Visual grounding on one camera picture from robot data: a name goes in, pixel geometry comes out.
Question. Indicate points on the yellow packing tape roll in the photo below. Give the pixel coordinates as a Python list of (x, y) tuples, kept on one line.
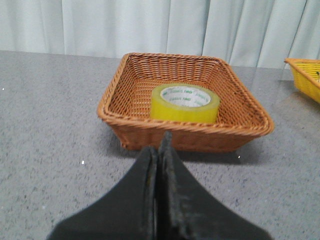
[(181, 102)]

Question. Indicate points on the white curtain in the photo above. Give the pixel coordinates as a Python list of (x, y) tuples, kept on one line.
[(248, 33)]

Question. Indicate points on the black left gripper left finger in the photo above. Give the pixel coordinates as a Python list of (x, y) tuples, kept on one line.
[(126, 212)]

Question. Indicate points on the yellow woven basket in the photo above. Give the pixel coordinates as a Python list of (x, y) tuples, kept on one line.
[(306, 75)]

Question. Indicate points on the brown wicker basket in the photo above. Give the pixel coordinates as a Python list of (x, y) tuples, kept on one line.
[(125, 105)]

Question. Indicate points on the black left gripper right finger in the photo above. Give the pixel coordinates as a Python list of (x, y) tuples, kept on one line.
[(187, 211)]

